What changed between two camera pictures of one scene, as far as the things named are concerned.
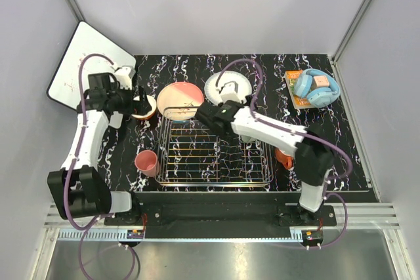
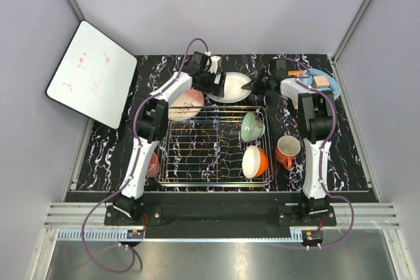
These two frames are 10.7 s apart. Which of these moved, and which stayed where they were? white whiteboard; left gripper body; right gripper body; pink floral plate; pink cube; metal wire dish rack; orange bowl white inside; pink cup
Moved: right gripper body; orange bowl white inside; left gripper body
Stayed: metal wire dish rack; pink floral plate; pink cup; pink cube; white whiteboard
